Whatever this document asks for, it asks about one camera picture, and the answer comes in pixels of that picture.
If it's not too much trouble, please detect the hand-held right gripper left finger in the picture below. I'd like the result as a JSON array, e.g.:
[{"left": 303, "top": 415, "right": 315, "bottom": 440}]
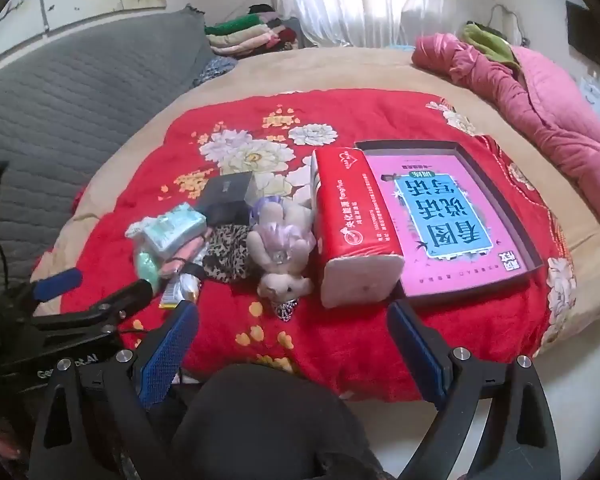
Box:
[{"left": 27, "top": 300, "right": 201, "bottom": 480}]

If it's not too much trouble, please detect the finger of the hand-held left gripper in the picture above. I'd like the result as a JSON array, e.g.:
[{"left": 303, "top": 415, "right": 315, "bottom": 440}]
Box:
[
  {"left": 7, "top": 267, "right": 84, "bottom": 311},
  {"left": 27, "top": 277, "right": 154, "bottom": 333}
]

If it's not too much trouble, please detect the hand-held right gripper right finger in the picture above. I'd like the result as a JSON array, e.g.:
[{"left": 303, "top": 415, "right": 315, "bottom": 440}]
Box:
[{"left": 386, "top": 300, "right": 556, "bottom": 480}]

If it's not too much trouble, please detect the pale green pack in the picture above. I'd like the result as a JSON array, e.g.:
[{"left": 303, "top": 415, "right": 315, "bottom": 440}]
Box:
[{"left": 134, "top": 249, "right": 161, "bottom": 283}]

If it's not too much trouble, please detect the white snack packet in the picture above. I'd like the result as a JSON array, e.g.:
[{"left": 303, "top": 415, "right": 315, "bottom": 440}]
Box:
[{"left": 159, "top": 272, "right": 203, "bottom": 309}]

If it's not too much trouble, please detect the pink face mask pack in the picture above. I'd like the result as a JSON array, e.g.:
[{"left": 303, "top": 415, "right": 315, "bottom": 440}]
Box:
[{"left": 160, "top": 232, "right": 213, "bottom": 278}]

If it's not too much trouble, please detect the white green tissue pack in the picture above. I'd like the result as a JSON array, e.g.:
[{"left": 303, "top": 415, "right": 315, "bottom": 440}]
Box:
[{"left": 125, "top": 203, "right": 208, "bottom": 256}]

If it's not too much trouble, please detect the leopard print cloth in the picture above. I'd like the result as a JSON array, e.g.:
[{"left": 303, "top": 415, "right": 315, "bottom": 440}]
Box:
[{"left": 200, "top": 224, "right": 255, "bottom": 283}]

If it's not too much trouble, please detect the plush toy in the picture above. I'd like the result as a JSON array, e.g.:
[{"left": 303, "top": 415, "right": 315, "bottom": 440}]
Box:
[{"left": 245, "top": 195, "right": 317, "bottom": 321}]

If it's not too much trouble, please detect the red box lid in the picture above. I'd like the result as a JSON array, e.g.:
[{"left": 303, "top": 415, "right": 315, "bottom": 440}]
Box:
[{"left": 307, "top": 146, "right": 406, "bottom": 309}]

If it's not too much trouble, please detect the grey box tray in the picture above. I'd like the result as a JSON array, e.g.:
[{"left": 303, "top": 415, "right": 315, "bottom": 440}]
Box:
[{"left": 354, "top": 140, "right": 545, "bottom": 307}]

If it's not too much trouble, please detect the person's leg in black trousers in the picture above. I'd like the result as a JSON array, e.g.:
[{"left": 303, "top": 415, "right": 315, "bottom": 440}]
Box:
[{"left": 172, "top": 362, "right": 396, "bottom": 480}]

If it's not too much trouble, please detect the dark grey box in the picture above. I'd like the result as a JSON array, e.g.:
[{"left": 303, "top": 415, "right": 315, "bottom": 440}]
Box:
[{"left": 195, "top": 170, "right": 258, "bottom": 226}]

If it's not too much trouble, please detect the grey quilted cover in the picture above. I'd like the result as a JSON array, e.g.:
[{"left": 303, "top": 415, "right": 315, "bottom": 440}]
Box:
[{"left": 0, "top": 5, "right": 213, "bottom": 311}]

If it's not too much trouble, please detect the red floral blanket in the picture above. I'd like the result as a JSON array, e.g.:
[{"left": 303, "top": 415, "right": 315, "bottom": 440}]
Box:
[{"left": 30, "top": 89, "right": 578, "bottom": 403}]

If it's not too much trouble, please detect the blue patterned cloth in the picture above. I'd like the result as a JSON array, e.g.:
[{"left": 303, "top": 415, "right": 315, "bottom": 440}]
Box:
[{"left": 192, "top": 55, "right": 238, "bottom": 88}]

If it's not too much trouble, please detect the pink quilt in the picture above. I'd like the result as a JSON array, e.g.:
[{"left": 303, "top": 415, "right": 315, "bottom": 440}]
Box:
[{"left": 411, "top": 32, "right": 600, "bottom": 233}]

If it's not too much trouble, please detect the pile of folded clothes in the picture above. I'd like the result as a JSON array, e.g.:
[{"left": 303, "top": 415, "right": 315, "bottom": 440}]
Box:
[{"left": 204, "top": 4, "right": 306, "bottom": 58}]

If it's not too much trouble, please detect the tan bed sheet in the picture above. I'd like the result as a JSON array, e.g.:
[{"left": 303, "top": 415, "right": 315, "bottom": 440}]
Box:
[{"left": 30, "top": 45, "right": 600, "bottom": 361}]

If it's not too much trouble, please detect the green blanket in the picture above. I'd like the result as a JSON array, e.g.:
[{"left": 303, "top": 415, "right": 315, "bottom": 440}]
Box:
[{"left": 461, "top": 22, "right": 521, "bottom": 73}]

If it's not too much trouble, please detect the white sheer curtain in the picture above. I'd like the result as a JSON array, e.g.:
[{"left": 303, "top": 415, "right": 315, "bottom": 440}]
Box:
[{"left": 270, "top": 0, "right": 496, "bottom": 51}]

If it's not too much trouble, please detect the black wall television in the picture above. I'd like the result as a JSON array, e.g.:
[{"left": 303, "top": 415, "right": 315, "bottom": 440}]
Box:
[{"left": 565, "top": 0, "right": 600, "bottom": 68}]

